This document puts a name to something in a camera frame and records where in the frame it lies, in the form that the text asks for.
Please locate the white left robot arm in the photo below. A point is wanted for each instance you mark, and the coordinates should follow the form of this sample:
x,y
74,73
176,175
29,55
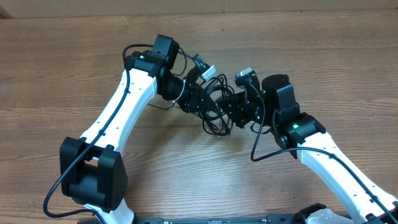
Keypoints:
x,y
92,169

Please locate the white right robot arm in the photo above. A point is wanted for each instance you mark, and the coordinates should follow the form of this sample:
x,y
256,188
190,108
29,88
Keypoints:
x,y
272,103

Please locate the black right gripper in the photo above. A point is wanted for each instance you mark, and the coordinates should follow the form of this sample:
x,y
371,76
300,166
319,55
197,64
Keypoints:
x,y
237,106

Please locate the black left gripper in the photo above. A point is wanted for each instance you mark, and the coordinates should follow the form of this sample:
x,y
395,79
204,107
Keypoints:
x,y
191,104

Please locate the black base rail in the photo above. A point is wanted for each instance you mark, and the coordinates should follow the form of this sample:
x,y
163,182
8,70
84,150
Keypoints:
x,y
268,219

